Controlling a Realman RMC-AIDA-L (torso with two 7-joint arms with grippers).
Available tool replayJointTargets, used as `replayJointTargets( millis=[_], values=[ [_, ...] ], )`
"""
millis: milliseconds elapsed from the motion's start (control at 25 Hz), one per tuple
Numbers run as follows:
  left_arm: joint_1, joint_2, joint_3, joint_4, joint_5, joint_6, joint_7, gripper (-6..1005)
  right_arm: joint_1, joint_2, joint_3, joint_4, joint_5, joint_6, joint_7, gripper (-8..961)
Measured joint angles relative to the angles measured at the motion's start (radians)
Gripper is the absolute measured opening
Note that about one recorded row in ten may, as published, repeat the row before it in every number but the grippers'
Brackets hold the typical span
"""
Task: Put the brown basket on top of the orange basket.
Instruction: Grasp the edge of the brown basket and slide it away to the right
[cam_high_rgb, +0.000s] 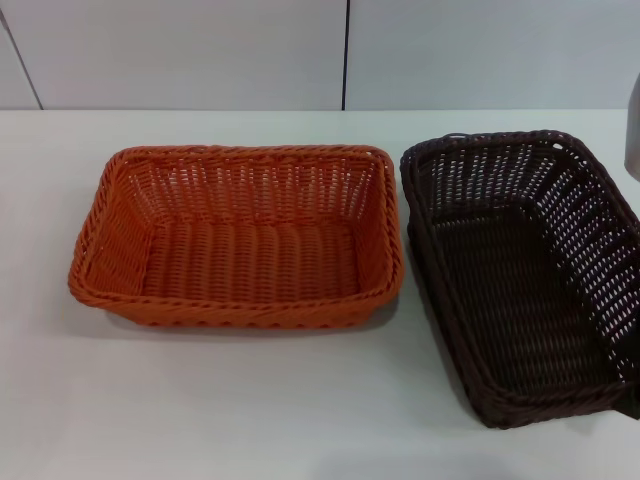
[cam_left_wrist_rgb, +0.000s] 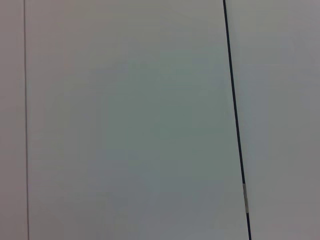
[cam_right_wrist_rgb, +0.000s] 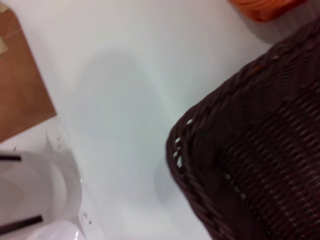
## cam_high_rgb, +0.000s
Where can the orange woven plastic basket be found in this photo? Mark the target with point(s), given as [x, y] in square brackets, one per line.
[250, 250]

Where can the dark brown woven plastic basket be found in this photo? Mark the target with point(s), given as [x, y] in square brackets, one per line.
[525, 300]

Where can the right robot arm silver black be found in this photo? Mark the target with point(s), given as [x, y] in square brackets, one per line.
[632, 130]

